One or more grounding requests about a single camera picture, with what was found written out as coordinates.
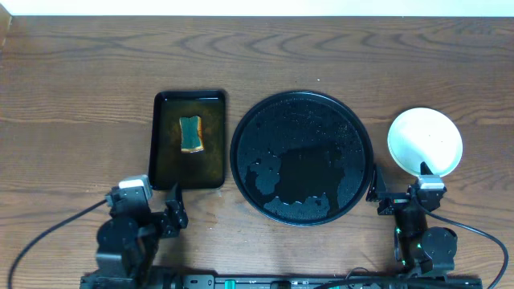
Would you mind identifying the black round tray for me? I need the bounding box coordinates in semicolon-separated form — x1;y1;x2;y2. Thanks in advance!
230;91;374;226

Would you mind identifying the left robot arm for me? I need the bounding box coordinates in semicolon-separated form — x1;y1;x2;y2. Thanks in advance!
81;184;188;288

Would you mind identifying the black rectangular tray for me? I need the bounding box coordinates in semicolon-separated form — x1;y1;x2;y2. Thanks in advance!
149;89;226;190

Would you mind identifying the green and yellow sponge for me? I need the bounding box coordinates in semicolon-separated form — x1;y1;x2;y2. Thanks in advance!
179;116;204;153

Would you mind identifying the light blue plate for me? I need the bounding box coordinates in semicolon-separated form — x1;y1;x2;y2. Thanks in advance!
387;108;463;177

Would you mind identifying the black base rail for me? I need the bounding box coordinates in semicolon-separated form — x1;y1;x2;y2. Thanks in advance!
79;273;483;289

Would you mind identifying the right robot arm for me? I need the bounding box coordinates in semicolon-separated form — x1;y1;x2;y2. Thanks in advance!
366;162;458;277

